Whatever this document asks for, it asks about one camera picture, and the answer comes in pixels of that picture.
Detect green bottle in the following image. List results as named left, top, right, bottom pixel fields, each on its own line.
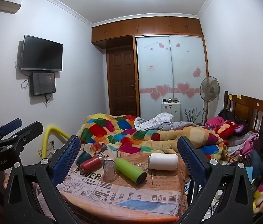
left=115, top=157, right=148, bottom=184

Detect black bag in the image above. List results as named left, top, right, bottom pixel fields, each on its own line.
left=218, top=108, right=237, bottom=122

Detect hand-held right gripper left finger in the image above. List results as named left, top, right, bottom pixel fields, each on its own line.
left=3, top=135, right=82, bottom=224

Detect red plush toy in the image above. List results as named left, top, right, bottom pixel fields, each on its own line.
left=212, top=119, right=249, bottom=141

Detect red metal bottle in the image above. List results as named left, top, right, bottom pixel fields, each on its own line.
left=80, top=154, right=107, bottom=172

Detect pink cloth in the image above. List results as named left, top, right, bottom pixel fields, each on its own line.
left=205, top=116, right=226, bottom=129

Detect teal cup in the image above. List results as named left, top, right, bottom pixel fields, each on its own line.
left=75, top=151, right=95, bottom=167

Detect yellow foam tube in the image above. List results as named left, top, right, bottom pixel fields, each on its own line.
left=42, top=125, right=71, bottom=159

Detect black wall television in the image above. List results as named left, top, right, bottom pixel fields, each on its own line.
left=21, top=35, right=63, bottom=72

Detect newspaper print tablecloth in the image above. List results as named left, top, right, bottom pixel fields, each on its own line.
left=35, top=142, right=190, bottom=223

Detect white bottle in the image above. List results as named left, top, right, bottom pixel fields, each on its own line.
left=148, top=153, right=179, bottom=171

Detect brown overhead wooden cabinets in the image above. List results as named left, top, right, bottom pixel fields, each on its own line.
left=91, top=16, right=203, bottom=49

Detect standing electric fan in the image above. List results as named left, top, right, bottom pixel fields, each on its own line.
left=200, top=76, right=220, bottom=125

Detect dark spiky plant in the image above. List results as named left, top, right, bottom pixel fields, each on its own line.
left=184, top=107, right=202, bottom=123

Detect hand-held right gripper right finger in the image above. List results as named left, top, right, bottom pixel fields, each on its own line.
left=177, top=136, right=256, bottom=224

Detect wardrobe with heart stickers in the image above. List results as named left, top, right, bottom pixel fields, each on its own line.
left=135, top=35, right=210, bottom=122

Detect brown wooden door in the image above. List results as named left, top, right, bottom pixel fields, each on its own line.
left=106, top=49, right=139, bottom=117

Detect colourful patchwork quilt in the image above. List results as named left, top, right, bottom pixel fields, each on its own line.
left=79, top=113, right=230, bottom=162

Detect white small cabinet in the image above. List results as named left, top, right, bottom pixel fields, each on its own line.
left=161, top=97, right=182, bottom=122

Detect clear glass cup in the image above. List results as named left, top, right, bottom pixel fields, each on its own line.
left=103, top=160, right=117, bottom=176

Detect small black wall monitor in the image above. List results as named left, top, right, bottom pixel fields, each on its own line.
left=30, top=72, right=56, bottom=97

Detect grey striped cloth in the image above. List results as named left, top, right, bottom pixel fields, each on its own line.
left=134, top=112, right=207, bottom=131

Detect blue flat book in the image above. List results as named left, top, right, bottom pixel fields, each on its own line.
left=114, top=199, right=180, bottom=216

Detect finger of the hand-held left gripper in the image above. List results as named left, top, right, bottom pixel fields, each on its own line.
left=6, top=121, right=44, bottom=155
left=0, top=118, right=23, bottom=143

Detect brown wooden headboard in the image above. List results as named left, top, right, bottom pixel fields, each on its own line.
left=223, top=91, right=263, bottom=134

